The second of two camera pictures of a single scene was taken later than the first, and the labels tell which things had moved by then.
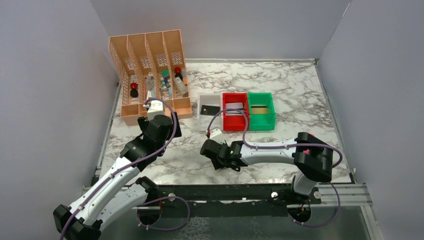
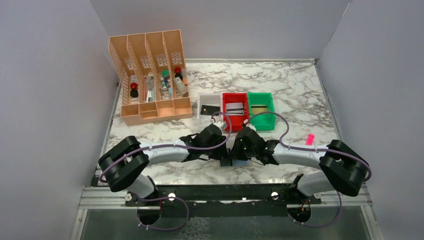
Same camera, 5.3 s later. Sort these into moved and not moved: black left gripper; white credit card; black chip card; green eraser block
Moved: black left gripper
Not moved: green eraser block; black chip card; white credit card
